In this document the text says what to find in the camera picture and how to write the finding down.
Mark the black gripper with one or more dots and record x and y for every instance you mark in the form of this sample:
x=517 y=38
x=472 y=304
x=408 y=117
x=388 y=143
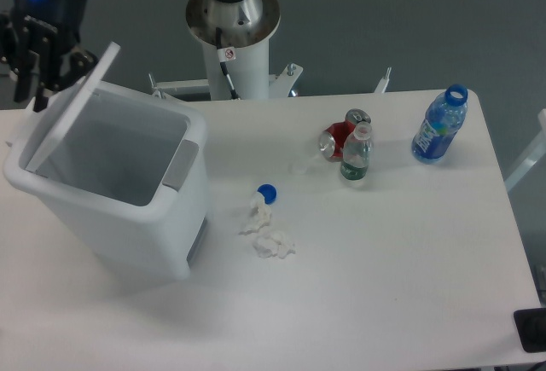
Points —
x=28 y=37

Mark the white trash can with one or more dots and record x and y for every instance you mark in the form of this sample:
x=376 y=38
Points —
x=123 y=170

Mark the blue bottle cap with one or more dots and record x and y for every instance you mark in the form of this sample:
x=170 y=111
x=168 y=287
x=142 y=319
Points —
x=269 y=192

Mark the clear bottle cap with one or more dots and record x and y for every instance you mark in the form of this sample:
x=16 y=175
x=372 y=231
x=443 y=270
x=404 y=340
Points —
x=299 y=167

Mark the crushed red soda can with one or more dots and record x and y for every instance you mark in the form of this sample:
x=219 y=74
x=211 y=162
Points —
x=331 y=141

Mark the crumpled white tissue upper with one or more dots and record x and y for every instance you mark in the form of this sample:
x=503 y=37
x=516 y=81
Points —
x=259 y=217

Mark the crumpled white tissue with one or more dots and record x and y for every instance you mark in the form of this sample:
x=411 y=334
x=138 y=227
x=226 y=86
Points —
x=259 y=217
x=274 y=244

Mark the crumpled white tissue lower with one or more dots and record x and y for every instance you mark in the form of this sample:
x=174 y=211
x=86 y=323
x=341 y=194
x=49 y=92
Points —
x=274 y=244

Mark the small clear green-label bottle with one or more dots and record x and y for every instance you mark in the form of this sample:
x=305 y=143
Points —
x=356 y=152

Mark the large blue drink bottle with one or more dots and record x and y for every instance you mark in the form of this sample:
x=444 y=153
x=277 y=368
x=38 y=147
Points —
x=443 y=119

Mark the black device at edge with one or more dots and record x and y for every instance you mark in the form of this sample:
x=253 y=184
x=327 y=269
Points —
x=530 y=324

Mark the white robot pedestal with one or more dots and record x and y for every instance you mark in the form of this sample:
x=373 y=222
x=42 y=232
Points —
x=235 y=41

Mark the white frame right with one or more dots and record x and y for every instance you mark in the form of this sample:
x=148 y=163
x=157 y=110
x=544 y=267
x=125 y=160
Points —
x=533 y=152

